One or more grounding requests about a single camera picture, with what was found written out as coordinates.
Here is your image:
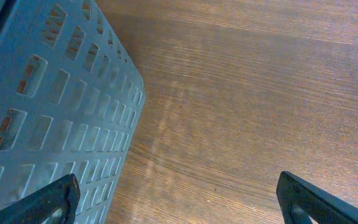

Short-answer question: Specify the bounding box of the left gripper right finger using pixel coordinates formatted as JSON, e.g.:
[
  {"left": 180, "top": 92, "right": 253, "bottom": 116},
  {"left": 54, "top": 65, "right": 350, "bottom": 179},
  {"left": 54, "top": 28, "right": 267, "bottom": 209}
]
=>
[{"left": 276, "top": 171, "right": 358, "bottom": 224}]

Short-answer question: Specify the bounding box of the dark grey plastic basket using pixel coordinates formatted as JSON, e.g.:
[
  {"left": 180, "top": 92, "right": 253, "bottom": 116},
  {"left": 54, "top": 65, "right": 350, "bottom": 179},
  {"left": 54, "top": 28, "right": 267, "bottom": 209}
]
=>
[{"left": 0, "top": 0, "right": 145, "bottom": 223}]

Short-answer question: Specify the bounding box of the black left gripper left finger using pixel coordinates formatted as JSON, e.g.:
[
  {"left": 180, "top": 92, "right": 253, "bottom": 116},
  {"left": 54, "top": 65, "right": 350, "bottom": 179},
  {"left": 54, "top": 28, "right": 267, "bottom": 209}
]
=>
[{"left": 0, "top": 174, "right": 81, "bottom": 224}]

